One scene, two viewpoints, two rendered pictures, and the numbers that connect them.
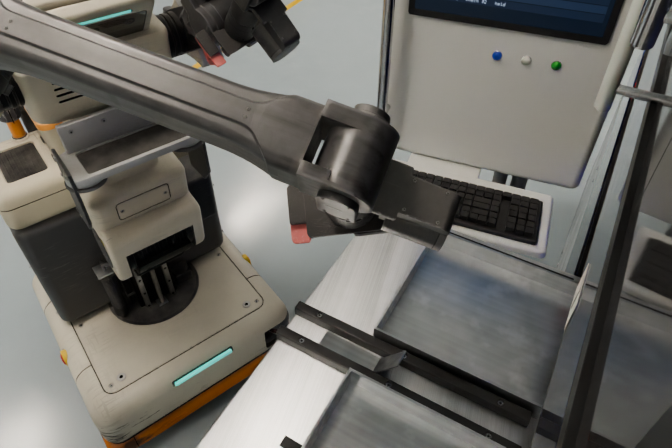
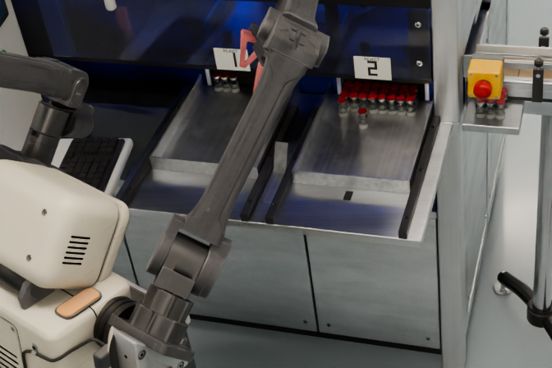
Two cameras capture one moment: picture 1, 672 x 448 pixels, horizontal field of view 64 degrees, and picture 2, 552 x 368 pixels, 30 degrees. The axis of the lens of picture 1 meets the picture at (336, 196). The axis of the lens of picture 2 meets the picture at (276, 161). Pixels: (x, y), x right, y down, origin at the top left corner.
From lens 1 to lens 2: 197 cm
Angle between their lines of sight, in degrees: 70
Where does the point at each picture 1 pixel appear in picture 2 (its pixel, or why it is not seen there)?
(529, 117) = (16, 105)
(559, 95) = not seen: hidden behind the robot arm
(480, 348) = not seen: hidden behind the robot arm
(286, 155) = not seen: outside the picture
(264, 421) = (338, 211)
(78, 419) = not seen: outside the picture
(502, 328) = (231, 126)
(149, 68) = not seen: outside the picture
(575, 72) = (10, 48)
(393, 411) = (309, 159)
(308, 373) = (296, 201)
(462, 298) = (209, 145)
